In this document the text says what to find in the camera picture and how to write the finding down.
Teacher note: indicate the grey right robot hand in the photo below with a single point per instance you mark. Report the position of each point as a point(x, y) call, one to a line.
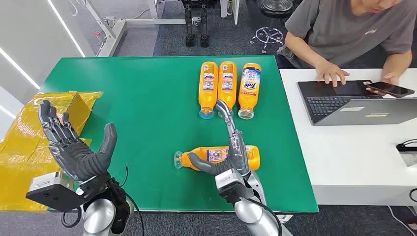
point(238, 153)

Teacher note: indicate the person's right hand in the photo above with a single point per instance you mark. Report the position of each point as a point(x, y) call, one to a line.
point(330, 72)

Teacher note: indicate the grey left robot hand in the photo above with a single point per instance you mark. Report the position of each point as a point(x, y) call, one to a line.
point(78, 156)

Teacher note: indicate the person's left hand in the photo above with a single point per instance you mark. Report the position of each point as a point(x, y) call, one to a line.
point(391, 79)

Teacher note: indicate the black smartphone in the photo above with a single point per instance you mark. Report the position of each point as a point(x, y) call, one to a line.
point(394, 89)

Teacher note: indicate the orange detergent bottle clear cap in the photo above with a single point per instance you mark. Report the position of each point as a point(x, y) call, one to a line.
point(227, 94)
point(198, 153)

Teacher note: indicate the person's left forearm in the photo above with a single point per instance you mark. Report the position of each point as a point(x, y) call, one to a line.
point(396, 62)

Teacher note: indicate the person's right forearm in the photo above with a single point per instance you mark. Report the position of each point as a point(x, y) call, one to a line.
point(303, 49)

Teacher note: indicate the orange Tide bottle logo up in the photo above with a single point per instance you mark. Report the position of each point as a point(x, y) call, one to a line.
point(249, 97)

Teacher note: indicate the orange detergent bottle blue cap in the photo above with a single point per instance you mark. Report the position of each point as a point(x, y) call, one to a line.
point(208, 94)

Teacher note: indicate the dark grey laptop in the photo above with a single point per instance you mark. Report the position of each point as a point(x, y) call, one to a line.
point(342, 104)

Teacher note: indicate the person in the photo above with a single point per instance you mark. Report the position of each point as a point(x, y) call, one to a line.
point(342, 32)

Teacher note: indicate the yellow film-wrapped box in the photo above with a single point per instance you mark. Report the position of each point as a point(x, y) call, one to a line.
point(19, 146)

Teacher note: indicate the white table foot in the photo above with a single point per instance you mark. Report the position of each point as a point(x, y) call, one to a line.
point(285, 217)

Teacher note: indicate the black round stool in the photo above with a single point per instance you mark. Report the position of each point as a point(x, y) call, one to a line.
point(275, 8)

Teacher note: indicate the white desk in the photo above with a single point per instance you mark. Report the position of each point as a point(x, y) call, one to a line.
point(351, 156)

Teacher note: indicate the green table mat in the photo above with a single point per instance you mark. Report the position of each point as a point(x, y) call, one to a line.
point(146, 97)

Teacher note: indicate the white furniture leg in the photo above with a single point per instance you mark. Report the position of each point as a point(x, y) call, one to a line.
point(236, 11)

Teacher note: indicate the black robot legs stand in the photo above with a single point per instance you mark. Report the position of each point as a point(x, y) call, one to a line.
point(190, 22)

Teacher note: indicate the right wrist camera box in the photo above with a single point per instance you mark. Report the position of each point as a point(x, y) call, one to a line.
point(228, 180)

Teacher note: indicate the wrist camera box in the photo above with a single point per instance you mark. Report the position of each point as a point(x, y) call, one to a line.
point(49, 195)
point(228, 180)

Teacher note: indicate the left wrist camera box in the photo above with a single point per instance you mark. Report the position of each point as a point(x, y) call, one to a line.
point(49, 195)

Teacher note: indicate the white metal frame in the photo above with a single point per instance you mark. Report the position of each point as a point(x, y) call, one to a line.
point(114, 32)

